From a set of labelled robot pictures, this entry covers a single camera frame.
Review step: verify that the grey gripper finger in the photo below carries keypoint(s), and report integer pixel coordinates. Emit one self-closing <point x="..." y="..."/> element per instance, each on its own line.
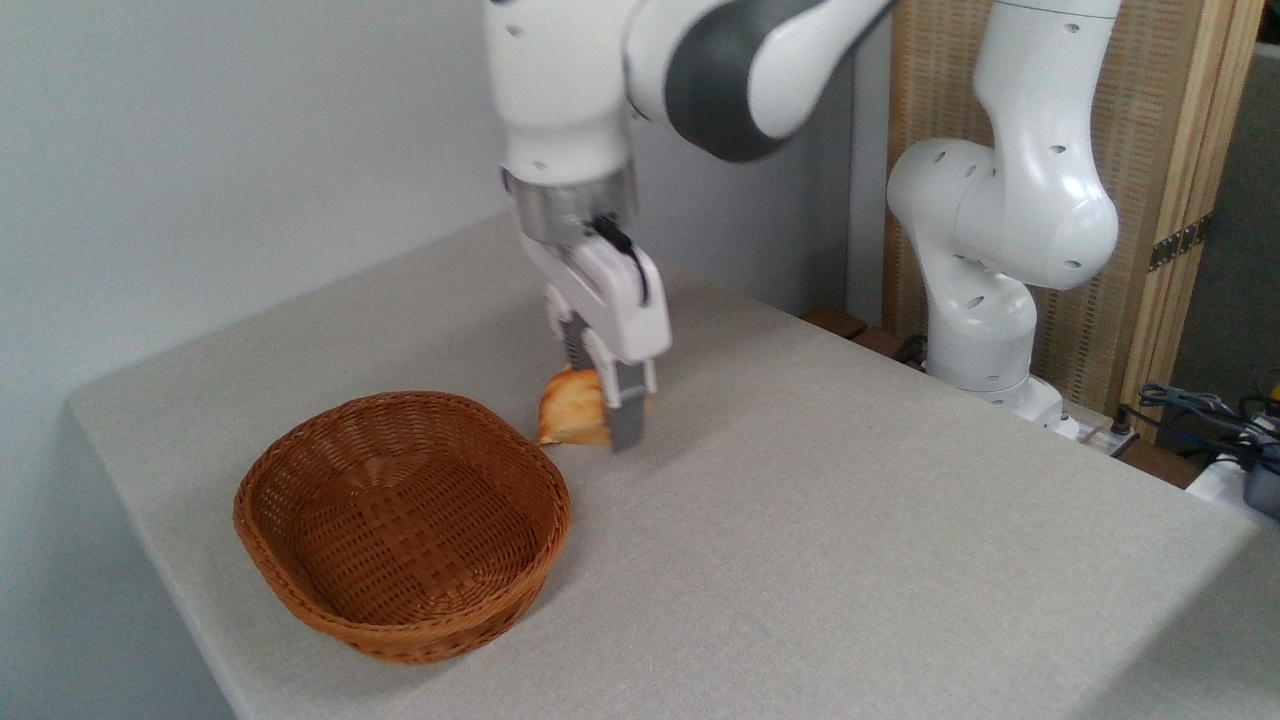
<point x="572" y="340"/>
<point x="628" y="410"/>

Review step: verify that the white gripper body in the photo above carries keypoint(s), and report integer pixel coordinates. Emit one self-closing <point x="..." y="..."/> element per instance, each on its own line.
<point x="620" y="300"/>

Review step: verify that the round orange bread bun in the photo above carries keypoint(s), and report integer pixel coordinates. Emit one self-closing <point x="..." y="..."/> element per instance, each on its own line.
<point x="585" y="398"/>

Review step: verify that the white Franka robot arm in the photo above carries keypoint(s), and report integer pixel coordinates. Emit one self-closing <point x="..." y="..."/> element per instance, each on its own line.
<point x="560" y="80"/>

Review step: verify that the brown wicker basket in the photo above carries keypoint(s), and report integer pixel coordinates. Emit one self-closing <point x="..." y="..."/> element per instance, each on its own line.
<point x="400" y="520"/>

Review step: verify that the brown wooden block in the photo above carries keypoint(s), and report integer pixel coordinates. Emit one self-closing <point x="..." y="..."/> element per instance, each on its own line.
<point x="836" y="322"/>
<point x="880" y="343"/>

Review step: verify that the grey fabric table cover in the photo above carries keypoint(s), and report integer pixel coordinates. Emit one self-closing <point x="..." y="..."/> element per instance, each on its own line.
<point x="850" y="600"/>

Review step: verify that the white power strip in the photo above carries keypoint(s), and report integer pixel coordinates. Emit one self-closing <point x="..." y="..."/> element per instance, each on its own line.
<point x="1100" y="437"/>

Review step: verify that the dark metal screen hinge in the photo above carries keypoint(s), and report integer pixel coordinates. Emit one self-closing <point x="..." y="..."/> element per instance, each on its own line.
<point x="1180" y="243"/>

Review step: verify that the blue grey box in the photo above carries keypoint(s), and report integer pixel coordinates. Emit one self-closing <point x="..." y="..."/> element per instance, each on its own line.
<point x="1263" y="490"/>

